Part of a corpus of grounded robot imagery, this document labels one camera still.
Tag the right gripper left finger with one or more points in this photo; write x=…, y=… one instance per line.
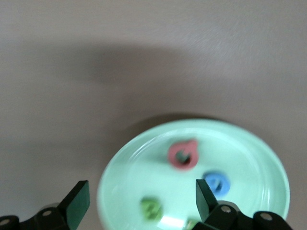
x=74, y=206

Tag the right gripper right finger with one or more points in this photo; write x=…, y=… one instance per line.
x=206, y=203

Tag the blue letter G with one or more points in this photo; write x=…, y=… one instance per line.
x=224, y=189

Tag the red letter Q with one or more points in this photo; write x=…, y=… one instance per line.
x=173, y=160

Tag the green capital letter B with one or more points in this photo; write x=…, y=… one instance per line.
x=151, y=208

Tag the light green plate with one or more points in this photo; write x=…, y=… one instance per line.
x=251, y=167

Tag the brown table cover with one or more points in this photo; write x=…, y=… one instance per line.
x=72, y=48

